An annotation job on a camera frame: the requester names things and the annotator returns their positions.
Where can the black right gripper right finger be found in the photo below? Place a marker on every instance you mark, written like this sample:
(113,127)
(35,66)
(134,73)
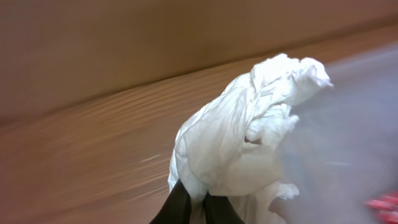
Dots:
(219,210)

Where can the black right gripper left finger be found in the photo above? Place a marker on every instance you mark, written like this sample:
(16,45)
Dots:
(177,207)

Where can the white napkin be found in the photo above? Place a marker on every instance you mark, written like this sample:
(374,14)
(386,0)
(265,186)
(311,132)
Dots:
(229,147)

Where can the red snack wrapper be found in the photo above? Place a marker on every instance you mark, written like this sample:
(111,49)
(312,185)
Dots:
(385,207)

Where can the clear plastic container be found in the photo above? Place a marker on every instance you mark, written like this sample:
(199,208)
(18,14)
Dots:
(343,151)

